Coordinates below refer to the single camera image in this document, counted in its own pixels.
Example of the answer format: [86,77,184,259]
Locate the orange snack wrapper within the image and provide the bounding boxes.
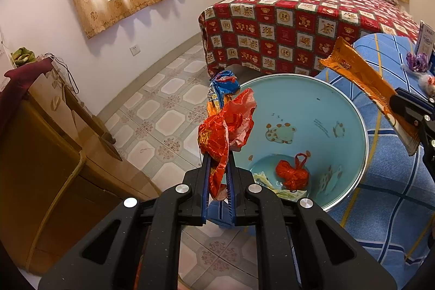
[321,34,420,155]

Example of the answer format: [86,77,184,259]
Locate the red snack wrapper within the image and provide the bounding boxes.
[198,88,257,201]

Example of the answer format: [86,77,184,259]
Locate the blue snack wrapper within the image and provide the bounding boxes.
[206,70,240,117]

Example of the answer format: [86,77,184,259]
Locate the light blue trash bin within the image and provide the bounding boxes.
[234,74,369,212]

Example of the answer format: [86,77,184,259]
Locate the white clear plastic wrapper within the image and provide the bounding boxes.
[418,74,435,98]

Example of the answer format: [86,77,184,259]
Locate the purple crumpled wrapper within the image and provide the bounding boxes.
[406,52,428,73]

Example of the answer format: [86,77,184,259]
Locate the white grey carton box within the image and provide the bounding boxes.
[414,21,435,62]

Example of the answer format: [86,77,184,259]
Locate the red plastic bag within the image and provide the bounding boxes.
[275,153,310,191]

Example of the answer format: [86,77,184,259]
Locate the blue plaid table cloth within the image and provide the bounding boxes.
[317,33,434,289]

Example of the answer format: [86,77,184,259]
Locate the wooden cabinet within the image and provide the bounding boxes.
[1,67,160,275]

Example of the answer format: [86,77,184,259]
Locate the red patterned bed cover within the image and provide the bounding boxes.
[198,0,419,77]

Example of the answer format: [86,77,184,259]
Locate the dark red cloth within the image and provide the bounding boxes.
[0,58,53,132]

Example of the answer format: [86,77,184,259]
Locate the green object on cabinet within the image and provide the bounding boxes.
[11,47,36,67]

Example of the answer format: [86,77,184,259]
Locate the black cable on cabinet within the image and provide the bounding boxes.
[42,51,80,96]

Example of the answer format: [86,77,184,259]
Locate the white wall socket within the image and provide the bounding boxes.
[130,45,141,56]

